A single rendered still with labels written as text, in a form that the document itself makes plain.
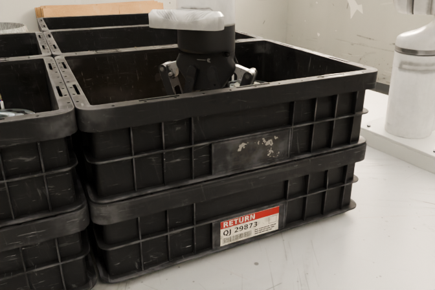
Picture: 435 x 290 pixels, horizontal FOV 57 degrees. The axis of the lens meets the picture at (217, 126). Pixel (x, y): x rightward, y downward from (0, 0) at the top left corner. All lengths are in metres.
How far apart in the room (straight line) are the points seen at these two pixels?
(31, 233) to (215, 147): 0.21
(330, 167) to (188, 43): 0.26
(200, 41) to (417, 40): 0.47
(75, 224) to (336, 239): 0.36
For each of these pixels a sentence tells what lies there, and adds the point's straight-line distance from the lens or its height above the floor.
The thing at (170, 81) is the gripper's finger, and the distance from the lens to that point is 0.55.
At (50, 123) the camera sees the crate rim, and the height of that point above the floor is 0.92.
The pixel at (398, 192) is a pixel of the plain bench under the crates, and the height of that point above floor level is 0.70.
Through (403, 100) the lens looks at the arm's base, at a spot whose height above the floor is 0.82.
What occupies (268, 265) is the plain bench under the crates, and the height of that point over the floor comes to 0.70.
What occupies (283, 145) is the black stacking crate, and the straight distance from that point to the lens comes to 0.52.
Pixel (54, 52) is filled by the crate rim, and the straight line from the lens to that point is 0.72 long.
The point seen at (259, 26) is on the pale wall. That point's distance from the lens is 4.53.
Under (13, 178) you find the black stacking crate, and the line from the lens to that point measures 0.43.
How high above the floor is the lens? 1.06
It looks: 22 degrees down
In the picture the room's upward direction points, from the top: straight up
